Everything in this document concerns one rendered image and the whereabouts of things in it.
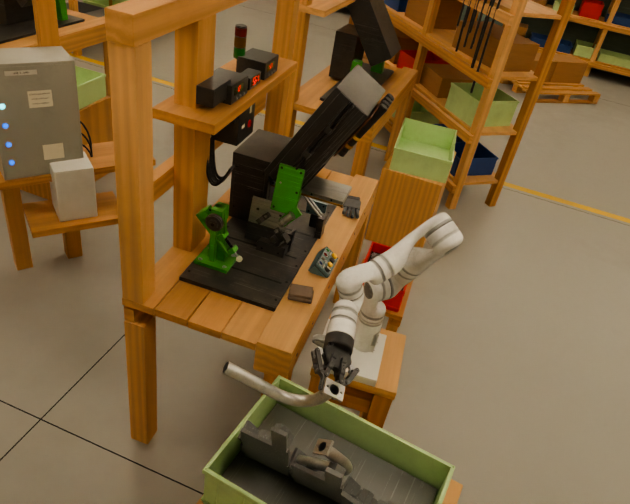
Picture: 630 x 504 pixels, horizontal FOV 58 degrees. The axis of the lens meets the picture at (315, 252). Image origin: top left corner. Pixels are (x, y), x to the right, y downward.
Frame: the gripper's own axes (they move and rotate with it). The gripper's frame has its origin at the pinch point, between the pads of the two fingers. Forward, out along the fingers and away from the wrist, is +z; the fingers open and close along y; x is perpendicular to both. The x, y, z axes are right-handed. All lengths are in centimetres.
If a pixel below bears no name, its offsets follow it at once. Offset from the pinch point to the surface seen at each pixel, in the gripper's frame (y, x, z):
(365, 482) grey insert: 38, 38, 1
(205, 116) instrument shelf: -55, 32, -96
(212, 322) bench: -15, 74, -47
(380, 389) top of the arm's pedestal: 45, 46, -36
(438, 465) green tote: 53, 22, -6
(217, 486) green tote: -4.1, 45.9, 16.1
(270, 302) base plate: 2, 68, -63
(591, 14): 384, 113, -870
